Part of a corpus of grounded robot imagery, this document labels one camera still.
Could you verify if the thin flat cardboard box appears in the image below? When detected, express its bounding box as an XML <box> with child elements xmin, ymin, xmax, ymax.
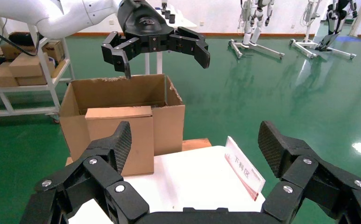
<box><xmin>15</xmin><ymin>76</ymin><xmax>56</xmax><ymax>86</ymax></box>

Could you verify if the small cardboard box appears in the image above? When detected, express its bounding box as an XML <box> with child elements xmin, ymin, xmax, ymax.
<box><xmin>85</xmin><ymin>106</ymin><xmax>155</xmax><ymax>177</ymax></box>

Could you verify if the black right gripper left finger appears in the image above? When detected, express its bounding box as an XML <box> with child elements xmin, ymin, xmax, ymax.
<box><xmin>19</xmin><ymin>121</ymin><xmax>150</xmax><ymax>224</ymax></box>

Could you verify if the printed cardboard box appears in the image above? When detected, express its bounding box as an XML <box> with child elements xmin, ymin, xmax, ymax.
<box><xmin>42</xmin><ymin>40</ymin><xmax>65</xmax><ymax>63</ymax></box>

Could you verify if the plain cardboard box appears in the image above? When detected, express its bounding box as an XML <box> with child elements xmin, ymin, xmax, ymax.
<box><xmin>8</xmin><ymin>52</ymin><xmax>56</xmax><ymax>78</ymax></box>
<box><xmin>0</xmin><ymin>43</ymin><xmax>38</xmax><ymax>60</ymax></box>
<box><xmin>0</xmin><ymin>62</ymin><xmax>19</xmax><ymax>88</ymax></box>

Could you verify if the white-legged humanoid robot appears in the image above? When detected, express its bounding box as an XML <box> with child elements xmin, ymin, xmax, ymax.
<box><xmin>237</xmin><ymin>0</ymin><xmax>276</xmax><ymax>46</ymax></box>

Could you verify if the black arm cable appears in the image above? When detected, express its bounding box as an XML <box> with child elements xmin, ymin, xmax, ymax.
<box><xmin>0</xmin><ymin>23</ymin><xmax>41</xmax><ymax>58</ymax></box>

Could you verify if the acrylic sign with Chinese text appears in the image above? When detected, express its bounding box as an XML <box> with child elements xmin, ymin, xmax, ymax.
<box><xmin>224</xmin><ymin>136</ymin><xmax>266</xmax><ymax>202</ymax></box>

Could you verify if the white wheeled robot stand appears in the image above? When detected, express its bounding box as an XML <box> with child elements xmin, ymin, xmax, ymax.
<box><xmin>289</xmin><ymin>0</ymin><xmax>357</xmax><ymax>60</ymax></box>
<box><xmin>228</xmin><ymin>37</ymin><xmax>285</xmax><ymax>60</ymax></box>

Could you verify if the large torn cardboard box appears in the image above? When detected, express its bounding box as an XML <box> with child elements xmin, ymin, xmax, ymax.
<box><xmin>59</xmin><ymin>73</ymin><xmax>186</xmax><ymax>162</ymax></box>

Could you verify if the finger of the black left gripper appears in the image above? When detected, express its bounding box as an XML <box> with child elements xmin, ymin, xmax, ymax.
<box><xmin>101</xmin><ymin>31</ymin><xmax>142</xmax><ymax>79</ymax></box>
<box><xmin>169</xmin><ymin>27</ymin><xmax>211</xmax><ymax>69</ymax></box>

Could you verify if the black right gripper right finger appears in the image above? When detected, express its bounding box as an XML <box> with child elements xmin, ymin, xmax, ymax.
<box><xmin>257</xmin><ymin>120</ymin><xmax>361</xmax><ymax>224</ymax></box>

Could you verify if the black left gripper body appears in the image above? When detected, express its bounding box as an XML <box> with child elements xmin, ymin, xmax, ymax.
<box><xmin>117</xmin><ymin>0</ymin><xmax>175</xmax><ymax>54</ymax></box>

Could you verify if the white desk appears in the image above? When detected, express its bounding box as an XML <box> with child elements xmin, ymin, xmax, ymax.
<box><xmin>143</xmin><ymin>5</ymin><xmax>198</xmax><ymax>76</ymax></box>

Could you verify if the black-legged humanoid robot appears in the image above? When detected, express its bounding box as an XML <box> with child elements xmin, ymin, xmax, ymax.
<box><xmin>315</xmin><ymin>0</ymin><xmax>359</xmax><ymax>52</ymax></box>

